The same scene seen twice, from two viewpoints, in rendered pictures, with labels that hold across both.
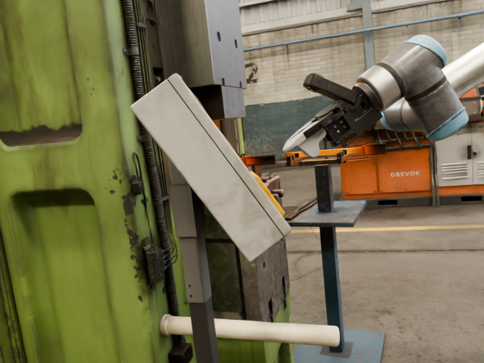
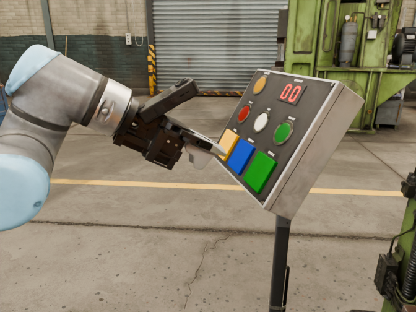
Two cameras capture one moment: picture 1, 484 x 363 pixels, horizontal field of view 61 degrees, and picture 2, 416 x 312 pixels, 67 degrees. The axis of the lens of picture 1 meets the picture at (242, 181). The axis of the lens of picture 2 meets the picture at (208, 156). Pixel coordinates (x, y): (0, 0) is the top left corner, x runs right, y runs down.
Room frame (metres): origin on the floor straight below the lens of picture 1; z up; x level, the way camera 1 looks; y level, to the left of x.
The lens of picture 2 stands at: (1.43, -0.25, 1.26)
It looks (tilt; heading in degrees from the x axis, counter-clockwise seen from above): 20 degrees down; 168
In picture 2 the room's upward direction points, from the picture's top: straight up
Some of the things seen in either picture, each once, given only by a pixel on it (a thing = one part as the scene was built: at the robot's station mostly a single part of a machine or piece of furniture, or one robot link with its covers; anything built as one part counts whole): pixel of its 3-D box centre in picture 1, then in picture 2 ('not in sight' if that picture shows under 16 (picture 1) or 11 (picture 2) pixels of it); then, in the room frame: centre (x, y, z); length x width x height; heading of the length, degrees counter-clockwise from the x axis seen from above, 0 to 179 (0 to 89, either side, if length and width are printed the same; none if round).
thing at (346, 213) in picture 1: (326, 212); not in sight; (1.79, -0.36, 0.68); 0.40 x 0.30 x 0.02; 155
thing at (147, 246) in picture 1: (156, 263); (388, 277); (0.98, 0.23, 0.80); 0.06 x 0.03 x 0.14; 161
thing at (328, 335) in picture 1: (248, 330); not in sight; (0.94, 0.03, 0.62); 0.44 x 0.05 x 0.05; 71
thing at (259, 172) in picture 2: not in sight; (260, 172); (0.85, -0.01, 1.01); 0.07 x 0.05 x 0.07; 6
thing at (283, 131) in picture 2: not in sight; (282, 132); (0.84, 0.03, 1.09); 0.05 x 0.03 x 0.04; 161
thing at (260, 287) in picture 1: (197, 248); not in sight; (1.42, 0.18, 0.69); 0.56 x 0.38 x 0.45; 71
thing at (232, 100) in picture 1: (174, 109); not in sight; (1.36, 0.19, 1.19); 0.42 x 0.20 x 0.10; 71
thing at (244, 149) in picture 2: not in sight; (242, 156); (0.75, -0.02, 1.01); 0.07 x 0.05 x 0.07; 6
